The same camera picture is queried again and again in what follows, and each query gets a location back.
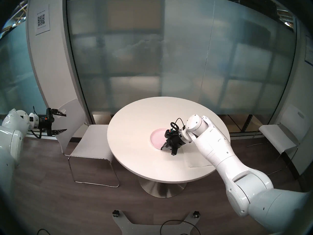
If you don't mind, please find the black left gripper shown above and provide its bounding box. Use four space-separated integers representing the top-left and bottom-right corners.
37 108 68 137

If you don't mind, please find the QR code paper sign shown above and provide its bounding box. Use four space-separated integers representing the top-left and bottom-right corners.
35 4 51 36

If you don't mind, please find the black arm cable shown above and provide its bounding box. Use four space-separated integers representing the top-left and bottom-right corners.
170 118 186 134
27 106 43 139

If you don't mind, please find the white chair with square handle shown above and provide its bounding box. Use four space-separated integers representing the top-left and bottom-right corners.
246 104 307 175

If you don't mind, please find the white chair with oval handle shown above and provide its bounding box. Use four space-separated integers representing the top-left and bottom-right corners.
48 99 120 188

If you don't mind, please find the metal shelf rack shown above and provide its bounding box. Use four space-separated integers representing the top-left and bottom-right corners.
226 114 259 134

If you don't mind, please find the silver table pedestal base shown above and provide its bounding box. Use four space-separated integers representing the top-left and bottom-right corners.
139 177 187 198

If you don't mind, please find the pink round plate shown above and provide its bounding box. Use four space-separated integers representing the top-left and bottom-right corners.
149 128 171 151

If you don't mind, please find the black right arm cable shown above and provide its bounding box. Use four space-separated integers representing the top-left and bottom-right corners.
170 118 186 134

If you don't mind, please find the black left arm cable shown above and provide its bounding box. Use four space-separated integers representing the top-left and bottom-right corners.
27 106 43 139

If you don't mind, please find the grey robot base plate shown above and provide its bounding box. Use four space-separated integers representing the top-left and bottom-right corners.
112 210 201 235

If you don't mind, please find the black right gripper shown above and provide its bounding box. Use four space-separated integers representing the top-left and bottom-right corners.
160 135 186 156

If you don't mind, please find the white paper napkin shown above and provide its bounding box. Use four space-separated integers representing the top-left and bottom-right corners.
181 143 215 168

